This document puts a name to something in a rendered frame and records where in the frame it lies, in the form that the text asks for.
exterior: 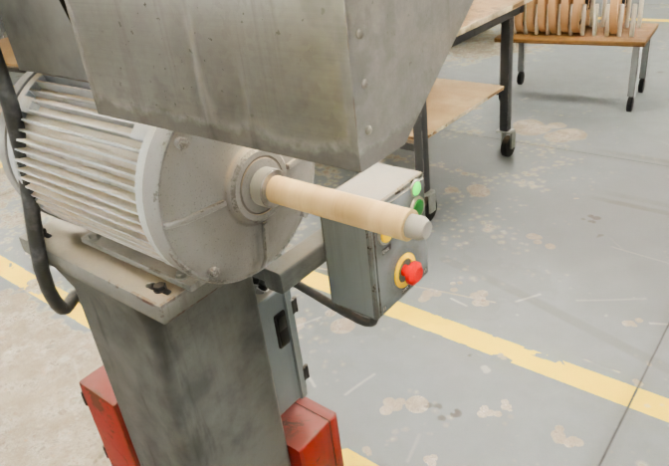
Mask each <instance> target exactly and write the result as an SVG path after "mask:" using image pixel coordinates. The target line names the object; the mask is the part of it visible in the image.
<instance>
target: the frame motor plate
mask: <svg viewBox="0 0 669 466"><path fill-rule="evenodd" d="M43 232H44V239H45V245H46V251H47V256H48V262H49V265H51V266H53V267H55V268H57V269H59V270H60V271H62V272H64V273H66V274H68V275H70V276H72V277H74V278H76V279H78V280H80V281H82V282H83V283H85V284H87V285H89V286H91V287H93V288H95V289H97V290H99V291H101V292H103V293H104V294H106V295H108V296H110V297H112V298H114V299H116V300H118V301H120V302H122V303H124V304H126V305H127V306H129V307H131V308H133V309H135V310H137V311H139V312H141V313H143V314H145V315H147V316H148V317H150V318H152V319H154V320H156V321H158V322H160V323H162V324H164V325H165V324H167V323H169V322H170V321H172V320H173V319H175V318H176V317H178V316H179V315H181V314H182V313H184V312H185V311H186V310H188V309H189V308H191V307H192V306H194V305H195V304H197V303H198V302H200V301H201V300H202V299H204V298H205V297H207V296H208V295H210V294H211V293H213V292H214V291H216V290H217V289H219V288H220V287H221V286H223V285H224V284H212V283H205V284H204V285H202V286H201V287H199V288H198V289H196V290H195V291H193V292H189V291H187V290H185V289H183V288H181V287H178V286H176V285H174V284H172V283H170V282H167V281H165V280H163V279H161V278H159V277H156V276H154V275H152V274H150V273H148V272H145V271H143V270H141V269H139V268H136V267H134V266H132V265H130V264H129V263H126V262H124V261H122V260H120V259H118V258H115V257H113V256H111V255H109V254H107V253H104V252H102V251H100V250H98V249H96V248H93V247H91V246H89V245H87V244H85V243H83V242H82V239H81V237H83V236H84V235H86V234H88V233H90V232H91V230H88V229H86V228H83V227H81V226H79V225H76V224H73V223H71V222H68V221H65V220H61V219H58V218H56V219H54V220H52V221H50V222H48V223H46V224H44V225H43ZM19 240H20V242H21V245H22V247H23V250H24V251H25V252H26V253H28V254H30V250H29V245H28V239H27V233H25V234H23V235H21V236H19Z"/></svg>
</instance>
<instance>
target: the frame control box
mask: <svg viewBox="0 0 669 466"><path fill-rule="evenodd" d="M415 179H418V180H420V182H421V190H420V193H419V195H418V196H417V197H412V196H411V194H410V186H411V184H412V182H413V181H414V180H415ZM335 190H339V191H343V192H347V193H351V194H355V195H359V196H363V197H367V198H371V199H375V200H379V201H383V202H387V203H391V204H395V205H399V206H403V207H407V208H411V209H413V207H414V204H415V202H416V201H417V200H418V199H421V200H423V203H424V208H423V211H422V213H421V216H425V197H424V178H423V173H422V172H421V171H417V170H412V169H407V168H402V167H397V166H393V165H388V164H383V163H376V164H375V165H373V166H372V167H370V168H369V169H367V170H365V171H364V172H362V173H359V174H358V175H356V176H355V177H353V178H351V179H350V180H348V181H347V182H345V183H344V184H342V185H341V186H339V187H338V188H336V189H335ZM321 224H322V231H323V238H324V245H325V253H326V260H327V267H328V275H329V282H330V289H331V297H332V298H331V299H330V298H329V297H327V296H325V295H324V294H322V293H320V292H319V291H317V290H315V289H314V288H312V287H310V286H308V285H307V284H305V283H303V282H301V281H300V282H299V283H298V284H297V285H295V286H294V288H296V289H298V290H299V291H301V292H303V293H305V294H306V295H308V296H310V297H311V298H313V299H315V300H316V301H318V302H320V303H321V304H323V305H325V306H326V307H328V308H330V309H331V310H333V311H335V312H337V313H338V314H340V315H342V316H344V317H345V318H347V319H349V320H351V321H353V322H355V323H357V324H359V325H362V326H364V327H370V328H372V327H374V326H375V325H377V322H378V319H380V318H381V317H382V316H383V315H384V314H385V313H386V312H387V311H388V310H389V309H390V308H391V307H392V306H393V305H394V304H395V303H396V302H398V301H399V300H400V299H401V298H402V297H403V296H404V295H405V294H406V293H407V292H408V291H409V290H410V289H411V288H412V287H413V286H411V285H408V284H407V283H406V281H405V277H404V276H402V275H401V270H402V267H403V266H404V265H405V264H406V265H409V264H410V263H411V262H413V261H417V262H420V263H421V265H422V269H423V275H422V278H423V277H424V276H425V275H426V274H427V273H428V262H427V240H426V239H424V240H421V241H417V240H414V239H411V240H410V241H408V242H406V241H402V240H399V239H395V238H392V237H391V239H390V240H389V241H388V242H387V243H383V242H382V241H381V234H378V233H374V232H371V231H368V230H364V229H361V228H357V227H354V226H350V225H347V224H343V223H340V222H337V221H333V220H330V219H327V218H324V217H321ZM422 278H421V279H422ZM268 291H269V289H268V288H267V287H266V284H265V281H263V280H260V279H259V283H258V287H257V288H256V289H255V293H256V294H257V295H261V294H265V293H266V292H268ZM359 314H361V315H362V316H360V315H359ZM363 316H366V317H369V319H368V318H365V317H363Z"/></svg>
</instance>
